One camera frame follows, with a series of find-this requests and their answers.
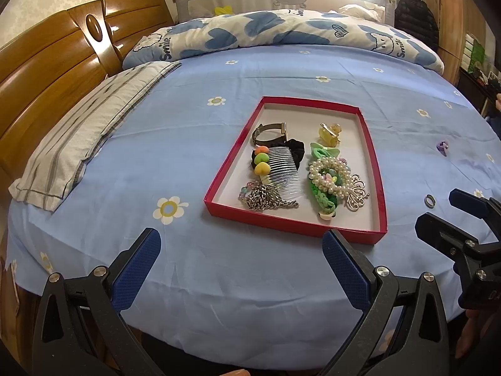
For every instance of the green packets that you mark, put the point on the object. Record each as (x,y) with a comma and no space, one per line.
(477,53)

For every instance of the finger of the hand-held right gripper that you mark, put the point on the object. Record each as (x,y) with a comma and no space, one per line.
(446,233)
(469,203)

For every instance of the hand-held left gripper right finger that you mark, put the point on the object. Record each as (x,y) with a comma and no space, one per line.
(344,270)

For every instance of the yellow toy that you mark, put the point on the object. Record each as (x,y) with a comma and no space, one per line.
(225,9)

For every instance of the wooden headboard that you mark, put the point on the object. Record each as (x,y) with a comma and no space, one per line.
(47,66)

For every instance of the wrist watch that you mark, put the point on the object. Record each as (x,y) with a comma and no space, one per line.
(258,135)

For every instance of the red shallow tray box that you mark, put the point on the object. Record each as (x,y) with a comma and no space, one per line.
(289,113)

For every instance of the grey bed rail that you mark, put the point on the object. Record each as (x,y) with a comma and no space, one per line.
(242,0)

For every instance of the white cloth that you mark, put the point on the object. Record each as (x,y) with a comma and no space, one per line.
(360,11)

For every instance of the black scrunchie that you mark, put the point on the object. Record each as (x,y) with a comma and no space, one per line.
(295,149)

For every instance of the person's right hand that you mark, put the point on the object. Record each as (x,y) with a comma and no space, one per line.
(469,333)

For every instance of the black puffer jacket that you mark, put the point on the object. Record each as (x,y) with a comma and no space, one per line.
(415,19)

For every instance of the white quilt with blue hearts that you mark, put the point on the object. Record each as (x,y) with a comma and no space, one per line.
(254,27)

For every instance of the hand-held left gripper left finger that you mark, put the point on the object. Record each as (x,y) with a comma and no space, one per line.
(137,270)

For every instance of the light green hair bow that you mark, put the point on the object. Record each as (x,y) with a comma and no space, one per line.
(325,150)

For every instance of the clear hair comb with hearts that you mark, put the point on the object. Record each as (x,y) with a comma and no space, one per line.
(283,168)

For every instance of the grey striped pillow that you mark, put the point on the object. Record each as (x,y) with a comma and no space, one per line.
(78,133)

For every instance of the wooden wardrobe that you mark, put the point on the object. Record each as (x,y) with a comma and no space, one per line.
(450,8)

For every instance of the purple hair clip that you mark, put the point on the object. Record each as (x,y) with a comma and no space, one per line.
(442,148)

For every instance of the yellow claw hair clip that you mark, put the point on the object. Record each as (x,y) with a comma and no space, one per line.
(328,135)

